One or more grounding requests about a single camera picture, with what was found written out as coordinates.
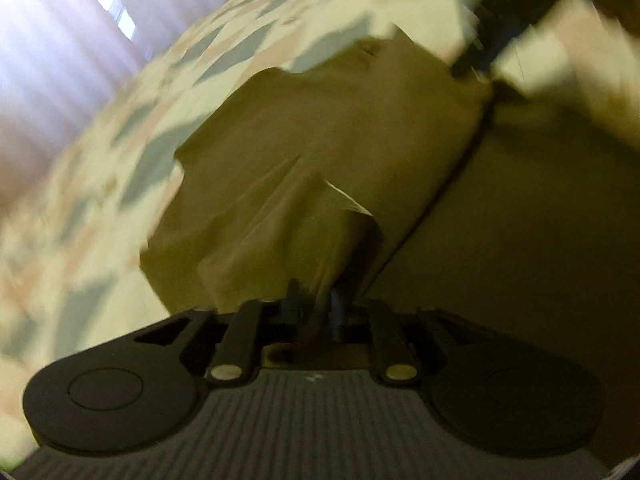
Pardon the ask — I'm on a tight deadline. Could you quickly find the checked quilt with bear print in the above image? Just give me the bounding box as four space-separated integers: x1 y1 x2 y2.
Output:
0 0 640 361

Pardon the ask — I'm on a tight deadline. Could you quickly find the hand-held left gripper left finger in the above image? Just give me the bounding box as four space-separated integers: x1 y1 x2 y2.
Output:
136 279 307 387

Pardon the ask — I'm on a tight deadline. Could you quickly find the pink curtain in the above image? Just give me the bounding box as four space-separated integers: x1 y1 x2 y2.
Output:
0 0 261 211

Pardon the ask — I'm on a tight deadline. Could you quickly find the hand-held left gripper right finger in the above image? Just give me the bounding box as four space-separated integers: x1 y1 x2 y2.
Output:
326 284 497 387

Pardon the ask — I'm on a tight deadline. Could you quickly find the brown garment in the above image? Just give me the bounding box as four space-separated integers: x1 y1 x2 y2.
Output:
140 25 640 463

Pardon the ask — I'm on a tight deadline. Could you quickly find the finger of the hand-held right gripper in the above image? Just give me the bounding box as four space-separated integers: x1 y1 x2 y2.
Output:
450 35 506 81

